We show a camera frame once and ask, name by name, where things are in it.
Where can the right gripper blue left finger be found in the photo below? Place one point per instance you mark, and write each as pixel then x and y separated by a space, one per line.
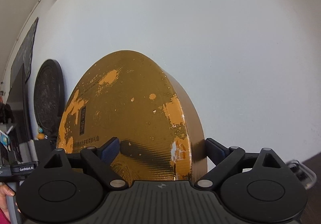
pixel 97 163

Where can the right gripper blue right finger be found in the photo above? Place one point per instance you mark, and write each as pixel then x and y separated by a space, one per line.
pixel 227 162

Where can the round gold box lid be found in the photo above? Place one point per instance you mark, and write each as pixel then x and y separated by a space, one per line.
pixel 127 95

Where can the person's hand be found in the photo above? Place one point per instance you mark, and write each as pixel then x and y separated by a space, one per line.
pixel 5 192

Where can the black round decorative plate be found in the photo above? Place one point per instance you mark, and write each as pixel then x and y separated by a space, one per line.
pixel 49 97

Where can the black wall monitor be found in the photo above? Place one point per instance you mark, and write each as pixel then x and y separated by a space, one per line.
pixel 21 133

